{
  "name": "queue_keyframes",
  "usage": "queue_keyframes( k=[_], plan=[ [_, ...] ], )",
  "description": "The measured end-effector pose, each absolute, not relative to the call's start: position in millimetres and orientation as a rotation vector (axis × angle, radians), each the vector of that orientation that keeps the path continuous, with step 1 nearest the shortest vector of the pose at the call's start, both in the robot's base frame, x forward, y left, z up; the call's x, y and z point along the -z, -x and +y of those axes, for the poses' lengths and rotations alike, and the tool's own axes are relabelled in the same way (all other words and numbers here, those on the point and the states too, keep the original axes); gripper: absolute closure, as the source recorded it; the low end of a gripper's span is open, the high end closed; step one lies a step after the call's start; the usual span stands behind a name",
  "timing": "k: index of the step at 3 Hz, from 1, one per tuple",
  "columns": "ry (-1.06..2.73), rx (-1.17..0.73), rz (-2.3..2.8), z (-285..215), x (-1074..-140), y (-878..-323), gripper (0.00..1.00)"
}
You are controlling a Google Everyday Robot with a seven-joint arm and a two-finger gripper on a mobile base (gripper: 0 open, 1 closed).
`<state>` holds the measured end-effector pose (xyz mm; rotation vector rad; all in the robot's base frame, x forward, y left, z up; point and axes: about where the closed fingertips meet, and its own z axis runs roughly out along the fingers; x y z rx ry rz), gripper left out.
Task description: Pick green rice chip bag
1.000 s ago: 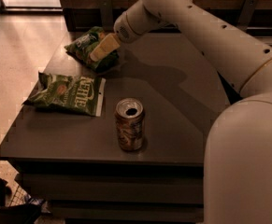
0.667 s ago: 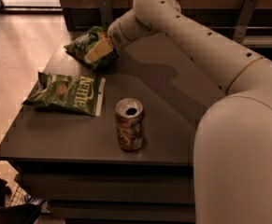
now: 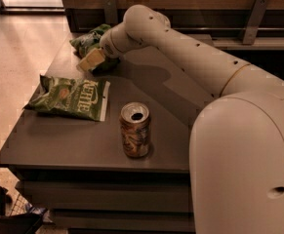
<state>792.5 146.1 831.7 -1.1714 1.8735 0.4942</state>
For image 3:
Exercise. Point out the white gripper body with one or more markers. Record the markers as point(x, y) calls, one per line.
point(109, 47)

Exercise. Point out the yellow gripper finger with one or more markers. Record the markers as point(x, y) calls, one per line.
point(94, 58)

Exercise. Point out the green rice chip bag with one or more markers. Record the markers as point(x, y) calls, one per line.
point(91, 40)

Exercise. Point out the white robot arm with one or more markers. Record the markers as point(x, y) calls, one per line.
point(236, 151)

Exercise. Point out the green Kettle chip bag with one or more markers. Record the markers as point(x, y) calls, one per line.
point(79, 98)

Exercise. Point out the open aluminium drink can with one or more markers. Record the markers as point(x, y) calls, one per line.
point(135, 129)

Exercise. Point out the grey drawer cabinet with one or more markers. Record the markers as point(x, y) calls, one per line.
point(78, 170)

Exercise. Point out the black bin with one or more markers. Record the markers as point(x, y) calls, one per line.
point(19, 223)

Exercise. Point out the left grey metal bracket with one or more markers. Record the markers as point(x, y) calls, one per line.
point(110, 11)

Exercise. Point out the grey metal bracket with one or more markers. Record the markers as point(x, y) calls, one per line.
point(110, 11)
point(255, 18)

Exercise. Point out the wooden wall shelf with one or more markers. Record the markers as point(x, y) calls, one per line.
point(224, 20)

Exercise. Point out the right grey metal bracket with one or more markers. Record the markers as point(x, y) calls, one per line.
point(255, 18)

